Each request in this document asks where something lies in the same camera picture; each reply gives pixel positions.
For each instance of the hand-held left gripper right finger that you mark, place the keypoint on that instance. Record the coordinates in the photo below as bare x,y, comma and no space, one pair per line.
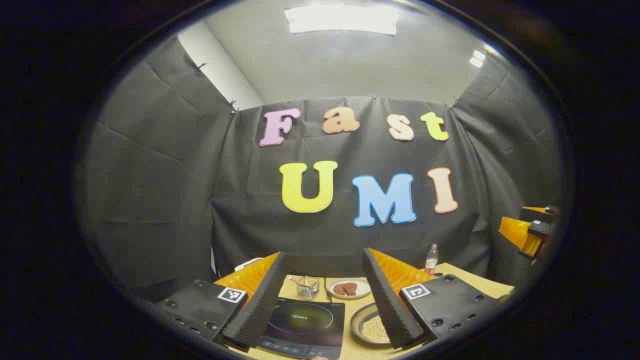
387,305

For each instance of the black induction cooktop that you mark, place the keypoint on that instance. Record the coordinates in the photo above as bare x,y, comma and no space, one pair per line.
305,320

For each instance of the pile of soybeans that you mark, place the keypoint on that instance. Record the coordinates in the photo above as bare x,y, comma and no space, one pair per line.
374,330

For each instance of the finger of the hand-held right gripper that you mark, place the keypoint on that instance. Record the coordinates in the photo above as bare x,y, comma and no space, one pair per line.
520,235
542,214

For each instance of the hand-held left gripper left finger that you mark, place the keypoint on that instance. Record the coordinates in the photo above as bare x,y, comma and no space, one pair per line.
265,300

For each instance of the white round plate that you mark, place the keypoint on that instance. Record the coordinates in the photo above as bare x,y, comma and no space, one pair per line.
362,289

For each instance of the red meat patty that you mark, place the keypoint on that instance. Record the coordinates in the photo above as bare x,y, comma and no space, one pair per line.
351,288
339,289

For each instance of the plastic bottle red label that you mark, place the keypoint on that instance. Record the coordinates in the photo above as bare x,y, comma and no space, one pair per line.
431,262

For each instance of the white toaster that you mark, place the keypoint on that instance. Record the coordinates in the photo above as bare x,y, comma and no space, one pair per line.
248,264

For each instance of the small ceiling light panel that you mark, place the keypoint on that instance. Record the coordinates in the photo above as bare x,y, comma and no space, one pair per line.
477,58

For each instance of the large ceiling light panel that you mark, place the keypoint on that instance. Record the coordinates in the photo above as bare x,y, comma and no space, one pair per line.
342,19

